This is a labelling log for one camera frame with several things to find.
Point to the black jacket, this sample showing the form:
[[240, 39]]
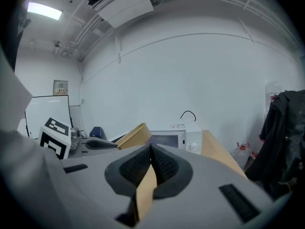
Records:
[[281, 139]]

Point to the brown paper container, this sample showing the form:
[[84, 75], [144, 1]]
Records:
[[137, 136]]

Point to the white microwave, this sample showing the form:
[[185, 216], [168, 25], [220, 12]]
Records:
[[190, 137]]

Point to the white board with black frame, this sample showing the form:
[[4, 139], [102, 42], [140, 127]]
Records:
[[47, 111]]

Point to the grey wall electrical box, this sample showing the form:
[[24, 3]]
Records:
[[60, 87]]

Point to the white ceiling air conditioner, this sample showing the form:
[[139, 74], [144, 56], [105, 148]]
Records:
[[128, 7]]

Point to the clear bottle red label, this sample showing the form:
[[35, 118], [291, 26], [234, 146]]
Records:
[[257, 153]]

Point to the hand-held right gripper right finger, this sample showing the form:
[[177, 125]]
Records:
[[205, 175]]

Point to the clear water jug red cap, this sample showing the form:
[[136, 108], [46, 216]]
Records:
[[240, 155]]

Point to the blue chair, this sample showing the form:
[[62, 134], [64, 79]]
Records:
[[97, 132]]

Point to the ceiling light panel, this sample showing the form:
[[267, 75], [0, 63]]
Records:
[[44, 10]]

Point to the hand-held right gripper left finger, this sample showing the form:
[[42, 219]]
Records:
[[95, 182]]

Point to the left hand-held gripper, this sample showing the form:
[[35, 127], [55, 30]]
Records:
[[54, 139]]

